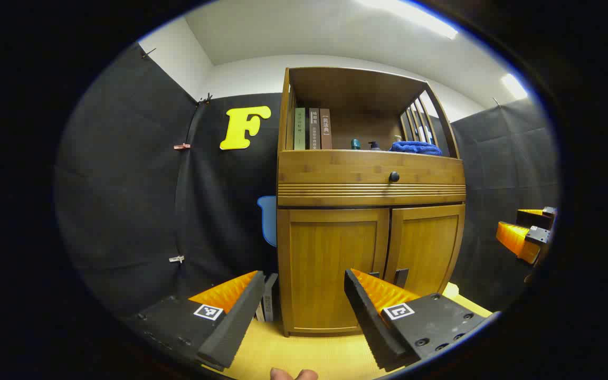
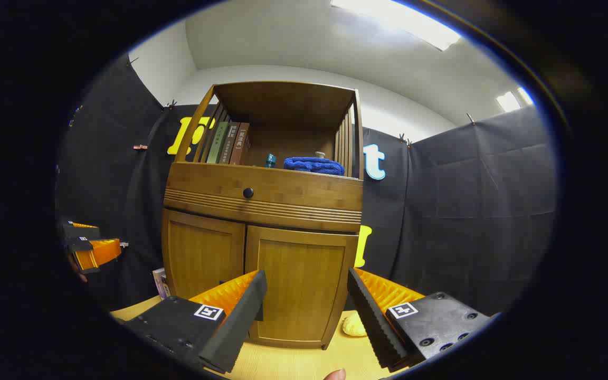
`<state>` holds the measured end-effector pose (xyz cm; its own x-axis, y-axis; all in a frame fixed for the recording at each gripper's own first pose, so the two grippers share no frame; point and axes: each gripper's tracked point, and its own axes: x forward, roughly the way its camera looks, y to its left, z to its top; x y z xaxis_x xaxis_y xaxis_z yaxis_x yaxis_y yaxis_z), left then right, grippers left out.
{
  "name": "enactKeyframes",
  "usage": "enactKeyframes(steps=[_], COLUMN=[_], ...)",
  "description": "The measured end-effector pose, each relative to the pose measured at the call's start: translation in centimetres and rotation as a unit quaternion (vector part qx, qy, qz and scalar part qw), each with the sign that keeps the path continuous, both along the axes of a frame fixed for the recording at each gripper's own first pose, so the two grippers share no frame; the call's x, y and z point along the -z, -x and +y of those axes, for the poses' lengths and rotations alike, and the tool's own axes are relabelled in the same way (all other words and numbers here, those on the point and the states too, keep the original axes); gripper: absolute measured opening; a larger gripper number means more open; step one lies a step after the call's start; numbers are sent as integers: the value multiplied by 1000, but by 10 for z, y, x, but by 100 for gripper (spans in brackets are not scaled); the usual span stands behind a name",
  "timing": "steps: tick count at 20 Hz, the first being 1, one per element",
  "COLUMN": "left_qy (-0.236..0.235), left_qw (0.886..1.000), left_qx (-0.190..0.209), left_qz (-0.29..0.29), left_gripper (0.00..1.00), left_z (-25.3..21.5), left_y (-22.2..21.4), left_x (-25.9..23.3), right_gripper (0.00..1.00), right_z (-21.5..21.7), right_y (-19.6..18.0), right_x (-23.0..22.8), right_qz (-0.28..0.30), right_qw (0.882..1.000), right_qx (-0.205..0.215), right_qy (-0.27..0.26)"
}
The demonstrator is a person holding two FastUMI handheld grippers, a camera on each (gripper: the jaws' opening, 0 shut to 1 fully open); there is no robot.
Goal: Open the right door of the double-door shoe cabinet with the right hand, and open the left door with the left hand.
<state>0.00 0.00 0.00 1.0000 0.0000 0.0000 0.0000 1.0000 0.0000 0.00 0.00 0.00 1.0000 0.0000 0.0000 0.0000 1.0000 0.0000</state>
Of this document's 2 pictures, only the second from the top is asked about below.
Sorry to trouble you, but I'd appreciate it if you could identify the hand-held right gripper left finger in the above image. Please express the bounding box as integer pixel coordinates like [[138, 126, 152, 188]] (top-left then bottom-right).
[[122, 269, 268, 374]]

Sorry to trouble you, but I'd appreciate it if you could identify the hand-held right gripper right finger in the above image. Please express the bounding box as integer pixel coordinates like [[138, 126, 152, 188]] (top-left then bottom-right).
[[347, 267, 495, 373]]

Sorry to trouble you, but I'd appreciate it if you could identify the wooden shoe cabinet door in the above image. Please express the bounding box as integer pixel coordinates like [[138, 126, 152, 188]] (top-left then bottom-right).
[[161, 209, 246, 302], [245, 225, 360, 349]]

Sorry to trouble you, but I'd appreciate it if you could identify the wooden double-door shoe cabinet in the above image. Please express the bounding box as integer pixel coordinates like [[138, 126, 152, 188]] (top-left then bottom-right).
[[160, 81, 365, 350]]

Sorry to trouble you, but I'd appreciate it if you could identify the wooden cabinet drawer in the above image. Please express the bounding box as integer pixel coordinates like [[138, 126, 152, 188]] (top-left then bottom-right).
[[164, 161, 364, 233]]

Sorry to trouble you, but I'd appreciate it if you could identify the cream round ball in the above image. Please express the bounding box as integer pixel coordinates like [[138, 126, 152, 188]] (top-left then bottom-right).
[[342, 311, 368, 337]]

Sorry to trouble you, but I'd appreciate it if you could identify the pale purple book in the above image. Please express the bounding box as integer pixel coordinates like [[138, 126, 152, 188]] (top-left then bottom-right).
[[152, 268, 172, 300]]

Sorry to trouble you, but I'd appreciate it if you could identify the black backdrop cloth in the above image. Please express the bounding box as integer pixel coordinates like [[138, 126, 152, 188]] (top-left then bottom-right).
[[56, 53, 558, 317]]

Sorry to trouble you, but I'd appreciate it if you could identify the blue folded towel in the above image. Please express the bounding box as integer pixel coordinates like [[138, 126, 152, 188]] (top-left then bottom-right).
[[283, 157, 346, 176]]

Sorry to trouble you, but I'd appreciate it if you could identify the small ceiling light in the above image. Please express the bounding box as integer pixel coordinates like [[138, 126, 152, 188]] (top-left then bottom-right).
[[497, 91, 521, 112]]

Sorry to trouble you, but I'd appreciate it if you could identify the long ceiling light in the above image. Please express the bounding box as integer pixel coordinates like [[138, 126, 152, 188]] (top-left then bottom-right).
[[330, 0, 462, 52]]

